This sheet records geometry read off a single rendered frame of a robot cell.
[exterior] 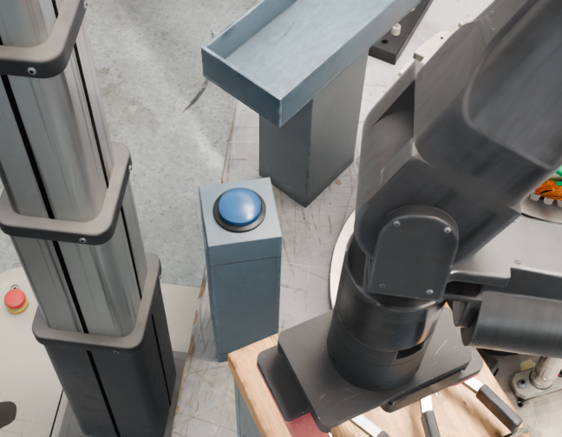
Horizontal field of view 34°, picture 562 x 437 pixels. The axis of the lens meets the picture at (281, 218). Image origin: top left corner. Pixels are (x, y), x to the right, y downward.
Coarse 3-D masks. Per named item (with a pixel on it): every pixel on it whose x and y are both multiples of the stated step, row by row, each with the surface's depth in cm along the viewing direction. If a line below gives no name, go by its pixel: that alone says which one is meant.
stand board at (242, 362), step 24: (240, 360) 76; (240, 384) 75; (264, 384) 75; (264, 408) 73; (408, 408) 74; (432, 408) 74; (456, 408) 74; (480, 408) 74; (264, 432) 72; (288, 432) 72; (336, 432) 72; (360, 432) 72; (408, 432) 73; (456, 432) 73; (480, 432) 73; (504, 432) 73; (528, 432) 73
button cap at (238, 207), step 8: (232, 192) 87; (240, 192) 87; (248, 192) 88; (224, 200) 87; (232, 200) 87; (240, 200) 87; (248, 200) 87; (256, 200) 87; (224, 208) 86; (232, 208) 86; (240, 208) 86; (248, 208) 86; (256, 208) 87; (224, 216) 86; (232, 216) 86; (240, 216) 86; (248, 216) 86; (256, 216) 86; (232, 224) 86; (240, 224) 86; (248, 224) 86
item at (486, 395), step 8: (480, 392) 71; (488, 392) 71; (480, 400) 72; (488, 400) 71; (496, 400) 71; (488, 408) 72; (496, 408) 71; (504, 408) 71; (496, 416) 72; (504, 416) 71; (512, 416) 70; (504, 424) 71; (512, 424) 70; (520, 424) 71; (512, 432) 71
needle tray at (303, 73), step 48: (288, 0) 103; (336, 0) 105; (384, 0) 105; (240, 48) 101; (288, 48) 101; (336, 48) 95; (240, 96) 96; (288, 96) 92; (336, 96) 106; (288, 144) 111; (336, 144) 114; (288, 192) 119
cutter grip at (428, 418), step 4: (424, 412) 70; (428, 412) 70; (432, 412) 70; (424, 416) 70; (428, 416) 70; (432, 416) 70; (424, 420) 70; (428, 420) 70; (432, 420) 70; (424, 424) 71; (428, 424) 70; (432, 424) 70; (436, 424) 70; (424, 428) 71; (428, 428) 70; (432, 428) 70; (436, 428) 70; (424, 432) 71; (428, 432) 70; (432, 432) 69; (436, 432) 69; (428, 436) 70; (432, 436) 69; (436, 436) 69; (440, 436) 69
